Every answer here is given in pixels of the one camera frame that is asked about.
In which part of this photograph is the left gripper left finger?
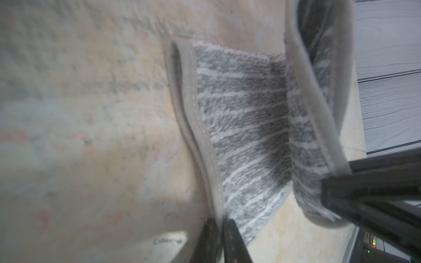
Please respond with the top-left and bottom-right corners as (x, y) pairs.
(189, 219), (219, 263)

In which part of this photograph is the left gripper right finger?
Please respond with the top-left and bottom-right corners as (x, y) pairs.
(222, 219), (253, 263)

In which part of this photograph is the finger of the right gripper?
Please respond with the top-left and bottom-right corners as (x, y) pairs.
(332, 201), (421, 260)
(321, 154), (421, 210)

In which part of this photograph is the grey striped dishcloth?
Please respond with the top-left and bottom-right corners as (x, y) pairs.
(166, 1), (354, 243)

